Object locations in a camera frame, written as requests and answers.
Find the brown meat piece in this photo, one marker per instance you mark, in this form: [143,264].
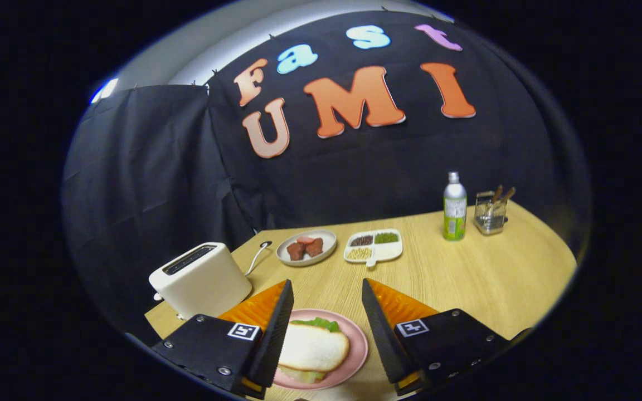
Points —
[296,252]
[314,248]

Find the clear utensil holder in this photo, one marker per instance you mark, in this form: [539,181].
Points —
[490,217]

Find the ceiling light panel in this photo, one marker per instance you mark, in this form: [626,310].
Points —
[105,91]

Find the pink plate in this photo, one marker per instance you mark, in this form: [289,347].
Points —
[357,345]

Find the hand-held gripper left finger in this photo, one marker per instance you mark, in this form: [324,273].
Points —
[273,340]

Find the white toaster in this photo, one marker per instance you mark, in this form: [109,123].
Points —
[204,284]

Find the brown wooden stick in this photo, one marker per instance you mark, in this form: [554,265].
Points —
[508,194]
[497,193]

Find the pile of dark red beans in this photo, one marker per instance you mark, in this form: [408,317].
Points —
[361,240]

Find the toasted bread slice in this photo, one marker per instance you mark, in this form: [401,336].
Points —
[315,348]

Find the pile of yellow soybeans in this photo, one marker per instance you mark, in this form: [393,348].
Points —
[359,253]

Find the black backdrop cloth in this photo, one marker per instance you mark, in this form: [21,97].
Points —
[354,178]

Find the pink ham slice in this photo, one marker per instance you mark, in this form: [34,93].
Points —
[305,240]

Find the round grey plate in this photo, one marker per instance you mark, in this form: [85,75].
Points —
[329,239]

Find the pile of green beans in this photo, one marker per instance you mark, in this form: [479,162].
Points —
[387,238]

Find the white divided dish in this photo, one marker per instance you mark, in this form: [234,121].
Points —
[385,253]

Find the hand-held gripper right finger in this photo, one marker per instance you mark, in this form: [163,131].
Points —
[382,340]

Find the green drink bottle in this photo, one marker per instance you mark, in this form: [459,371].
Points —
[455,211]

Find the green lettuce leaf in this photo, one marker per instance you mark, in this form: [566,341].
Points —
[316,323]

